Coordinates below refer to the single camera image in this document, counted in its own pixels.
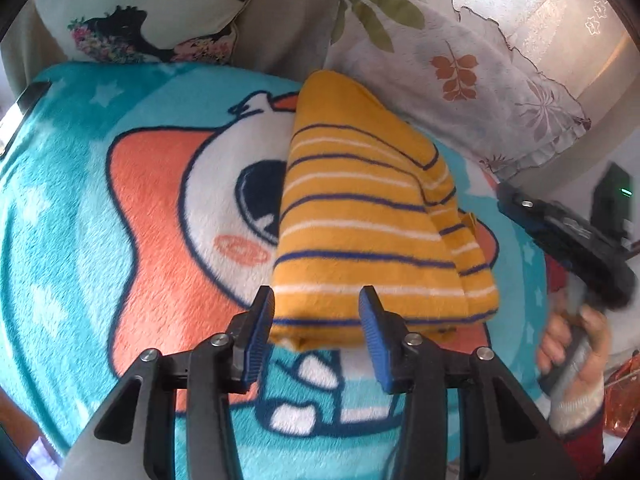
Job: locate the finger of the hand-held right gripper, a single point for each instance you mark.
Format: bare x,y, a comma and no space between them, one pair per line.
525,210

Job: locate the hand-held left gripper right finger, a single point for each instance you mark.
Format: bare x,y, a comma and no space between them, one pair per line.
375,340

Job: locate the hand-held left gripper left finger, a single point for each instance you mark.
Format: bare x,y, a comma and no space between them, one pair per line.
257,340

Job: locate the yellow striped knit sweater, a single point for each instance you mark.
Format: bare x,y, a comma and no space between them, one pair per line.
350,210

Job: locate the person's right forearm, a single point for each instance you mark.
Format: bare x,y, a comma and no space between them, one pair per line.
580,410

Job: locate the person's right hand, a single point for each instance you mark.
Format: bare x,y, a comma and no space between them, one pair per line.
592,355

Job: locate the orange shiny wrapper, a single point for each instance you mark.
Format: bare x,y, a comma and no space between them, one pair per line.
625,400

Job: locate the leaf printed ruffled pillow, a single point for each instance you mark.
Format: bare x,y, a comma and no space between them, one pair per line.
450,35

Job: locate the teal cartoon printed blanket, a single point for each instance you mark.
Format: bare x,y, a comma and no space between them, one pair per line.
75,235

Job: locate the beige sofa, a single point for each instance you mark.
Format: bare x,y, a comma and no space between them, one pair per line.
285,20

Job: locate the black smartphone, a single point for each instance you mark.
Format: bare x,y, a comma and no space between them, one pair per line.
22,105

